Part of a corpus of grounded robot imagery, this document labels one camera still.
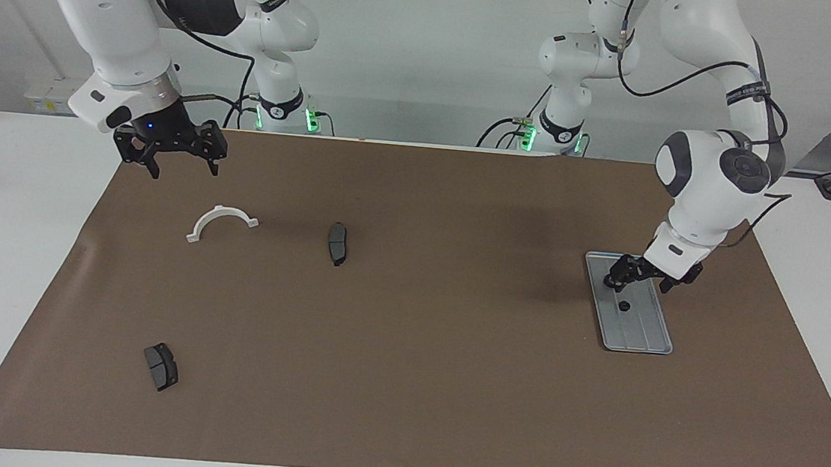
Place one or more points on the white curved plastic bracket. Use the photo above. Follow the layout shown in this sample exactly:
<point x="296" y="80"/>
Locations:
<point x="222" y="210"/>

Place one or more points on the long grey brake pad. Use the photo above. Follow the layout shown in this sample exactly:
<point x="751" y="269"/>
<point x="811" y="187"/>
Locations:
<point x="338" y="243"/>

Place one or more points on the brown table mat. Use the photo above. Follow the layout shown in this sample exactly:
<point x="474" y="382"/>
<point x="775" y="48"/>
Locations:
<point x="372" y="380"/>

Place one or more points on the silver metal tray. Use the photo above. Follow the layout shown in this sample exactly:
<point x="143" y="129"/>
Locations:
<point x="640" y="328"/>

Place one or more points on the short grey brake pad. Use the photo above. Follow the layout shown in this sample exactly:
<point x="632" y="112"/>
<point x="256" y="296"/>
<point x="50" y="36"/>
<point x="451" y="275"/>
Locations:
<point x="161" y="367"/>

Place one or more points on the white wall socket box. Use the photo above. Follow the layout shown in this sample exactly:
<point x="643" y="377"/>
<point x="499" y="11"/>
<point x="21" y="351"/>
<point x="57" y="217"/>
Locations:
<point x="44" y="94"/>

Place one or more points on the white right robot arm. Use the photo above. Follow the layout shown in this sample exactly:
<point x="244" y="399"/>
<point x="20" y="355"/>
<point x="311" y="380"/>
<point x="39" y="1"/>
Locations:
<point x="111" y="19"/>

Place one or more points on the small black bearing gear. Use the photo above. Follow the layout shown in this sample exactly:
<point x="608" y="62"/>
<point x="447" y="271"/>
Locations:
<point x="623" y="306"/>

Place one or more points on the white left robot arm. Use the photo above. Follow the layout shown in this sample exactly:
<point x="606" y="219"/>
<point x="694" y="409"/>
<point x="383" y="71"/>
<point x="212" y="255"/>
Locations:
<point x="712" y="199"/>

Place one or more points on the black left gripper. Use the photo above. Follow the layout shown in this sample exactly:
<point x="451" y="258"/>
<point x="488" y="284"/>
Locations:
<point x="653" y="273"/>

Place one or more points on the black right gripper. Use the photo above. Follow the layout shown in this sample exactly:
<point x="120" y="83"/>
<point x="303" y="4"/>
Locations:
<point x="165" y="129"/>

